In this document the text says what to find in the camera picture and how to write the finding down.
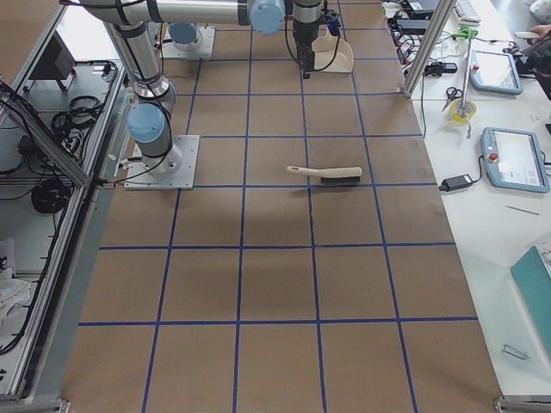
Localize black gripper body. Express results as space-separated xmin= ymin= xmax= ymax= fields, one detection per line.
xmin=295 ymin=41 xmax=315 ymax=80

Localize beige plastic dustpan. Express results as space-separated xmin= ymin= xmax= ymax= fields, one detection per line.
xmin=312 ymin=28 xmax=354 ymax=73

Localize white hand brush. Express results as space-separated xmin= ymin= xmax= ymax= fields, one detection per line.
xmin=286 ymin=165 xmax=363 ymax=184

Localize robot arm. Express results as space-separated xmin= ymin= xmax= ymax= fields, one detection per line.
xmin=105 ymin=22 xmax=182 ymax=174
xmin=61 ymin=1 xmax=327 ymax=78

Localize green clamp tool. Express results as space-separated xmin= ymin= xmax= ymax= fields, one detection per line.
xmin=451 ymin=24 xmax=479 ymax=41

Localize metal rod stand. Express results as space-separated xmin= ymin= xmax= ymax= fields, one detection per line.
xmin=461 ymin=39 xmax=473 ymax=139

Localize yellow tape roll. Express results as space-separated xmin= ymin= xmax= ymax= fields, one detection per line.
xmin=448 ymin=99 xmax=478 ymax=124

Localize far teach pendant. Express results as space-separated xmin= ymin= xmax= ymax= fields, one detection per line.
xmin=469 ymin=50 xmax=523 ymax=96

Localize teach pendant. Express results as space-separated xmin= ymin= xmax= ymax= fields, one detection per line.
xmin=480 ymin=127 xmax=550 ymax=194
xmin=469 ymin=50 xmax=523 ymax=96

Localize black power adapter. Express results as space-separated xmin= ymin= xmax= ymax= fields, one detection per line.
xmin=439 ymin=174 xmax=474 ymax=192

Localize near teach pendant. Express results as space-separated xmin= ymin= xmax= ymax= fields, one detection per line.
xmin=480 ymin=127 xmax=550 ymax=194

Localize teal notebook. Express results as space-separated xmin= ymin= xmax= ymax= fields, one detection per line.
xmin=511 ymin=246 xmax=550 ymax=353

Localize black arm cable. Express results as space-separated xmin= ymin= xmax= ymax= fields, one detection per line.
xmin=282 ymin=0 xmax=345 ymax=70

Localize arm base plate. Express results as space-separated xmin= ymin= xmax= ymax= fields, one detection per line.
xmin=123 ymin=135 xmax=200 ymax=190
xmin=161 ymin=22 xmax=216 ymax=60

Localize aluminium frame post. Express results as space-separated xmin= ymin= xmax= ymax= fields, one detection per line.
xmin=403 ymin=0 xmax=455 ymax=98

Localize black handled scissors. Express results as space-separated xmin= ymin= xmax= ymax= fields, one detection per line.
xmin=442 ymin=87 xmax=462 ymax=111

